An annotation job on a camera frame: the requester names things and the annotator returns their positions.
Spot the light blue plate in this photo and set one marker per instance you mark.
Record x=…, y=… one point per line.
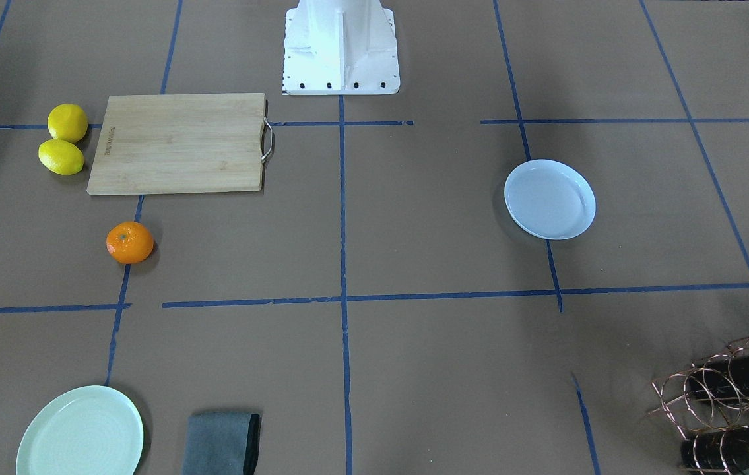
x=549, y=199

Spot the light green plate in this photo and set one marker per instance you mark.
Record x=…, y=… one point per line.
x=88, y=430

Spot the bamboo cutting board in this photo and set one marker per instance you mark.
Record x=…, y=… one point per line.
x=159, y=144

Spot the orange mandarin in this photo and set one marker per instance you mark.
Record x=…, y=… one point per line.
x=129, y=243

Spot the grey folded cloth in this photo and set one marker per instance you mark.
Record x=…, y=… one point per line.
x=222, y=443

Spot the lower yellow lemon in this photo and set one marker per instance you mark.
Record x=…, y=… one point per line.
x=61, y=157

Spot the yellow lemon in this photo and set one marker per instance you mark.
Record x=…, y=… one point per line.
x=61, y=157
x=68, y=122

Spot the upper yellow lemon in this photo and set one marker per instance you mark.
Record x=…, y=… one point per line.
x=68, y=122

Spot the dark wine bottle lower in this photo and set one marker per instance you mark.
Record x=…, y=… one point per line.
x=719, y=451

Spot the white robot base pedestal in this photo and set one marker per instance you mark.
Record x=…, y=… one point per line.
x=340, y=47

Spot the copper wire bottle rack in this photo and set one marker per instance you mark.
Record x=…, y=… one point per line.
x=708, y=404

